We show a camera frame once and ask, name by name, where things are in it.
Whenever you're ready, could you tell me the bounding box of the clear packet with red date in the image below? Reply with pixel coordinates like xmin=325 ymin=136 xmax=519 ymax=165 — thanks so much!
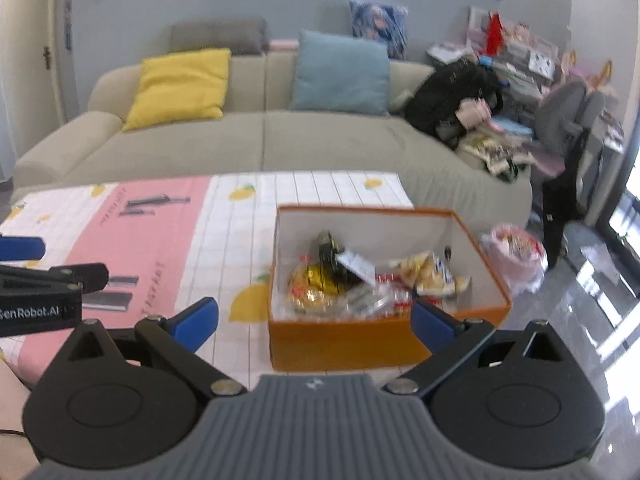
xmin=336 ymin=284 xmax=395 ymax=320

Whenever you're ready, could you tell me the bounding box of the pink white patterned tablecloth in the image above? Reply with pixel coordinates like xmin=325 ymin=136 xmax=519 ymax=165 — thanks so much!
xmin=1 ymin=171 xmax=410 ymax=387

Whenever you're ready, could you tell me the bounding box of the large red chips bag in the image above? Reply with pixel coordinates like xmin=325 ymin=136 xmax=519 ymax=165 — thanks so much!
xmin=380 ymin=283 xmax=414 ymax=318

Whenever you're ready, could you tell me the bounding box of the beige blue snack bag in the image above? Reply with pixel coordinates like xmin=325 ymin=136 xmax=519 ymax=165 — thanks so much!
xmin=390 ymin=252 xmax=471 ymax=298

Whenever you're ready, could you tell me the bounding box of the pink plastic bag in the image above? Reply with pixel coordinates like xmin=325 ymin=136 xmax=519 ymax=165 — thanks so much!
xmin=480 ymin=223 xmax=548 ymax=297

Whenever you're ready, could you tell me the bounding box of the yellow waffle cracker packet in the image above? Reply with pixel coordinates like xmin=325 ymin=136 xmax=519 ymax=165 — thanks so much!
xmin=288 ymin=263 xmax=352 ymax=315

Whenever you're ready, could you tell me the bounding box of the orange cardboard box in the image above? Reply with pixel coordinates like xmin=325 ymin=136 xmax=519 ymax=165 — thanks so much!
xmin=268 ymin=205 xmax=512 ymax=373

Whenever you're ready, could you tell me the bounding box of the white flat sachet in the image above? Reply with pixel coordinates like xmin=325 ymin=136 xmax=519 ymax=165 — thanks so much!
xmin=336 ymin=250 xmax=376 ymax=285

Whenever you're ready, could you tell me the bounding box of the dark green egg packet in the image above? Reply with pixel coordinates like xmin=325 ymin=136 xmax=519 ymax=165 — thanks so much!
xmin=317 ymin=231 xmax=349 ymax=284

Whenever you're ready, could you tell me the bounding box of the yellow cushion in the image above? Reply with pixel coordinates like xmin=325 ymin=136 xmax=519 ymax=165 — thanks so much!
xmin=124 ymin=49 xmax=231 ymax=131

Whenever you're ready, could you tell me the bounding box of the beige sofa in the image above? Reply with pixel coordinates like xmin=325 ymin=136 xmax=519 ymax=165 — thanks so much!
xmin=13 ymin=52 xmax=533 ymax=231

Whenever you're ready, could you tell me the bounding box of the black backpack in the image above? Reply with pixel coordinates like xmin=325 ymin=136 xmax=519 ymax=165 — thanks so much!
xmin=404 ymin=58 xmax=503 ymax=150

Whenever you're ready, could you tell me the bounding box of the grey cushion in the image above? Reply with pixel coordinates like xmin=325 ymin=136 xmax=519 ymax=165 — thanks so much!
xmin=169 ymin=16 xmax=269 ymax=55

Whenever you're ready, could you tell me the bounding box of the light blue cushion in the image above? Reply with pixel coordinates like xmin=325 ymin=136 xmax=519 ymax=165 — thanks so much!
xmin=290 ymin=29 xmax=390 ymax=116

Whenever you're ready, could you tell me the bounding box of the blue patterned pillow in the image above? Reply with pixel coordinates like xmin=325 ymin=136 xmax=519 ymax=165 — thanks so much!
xmin=348 ymin=0 xmax=409 ymax=60

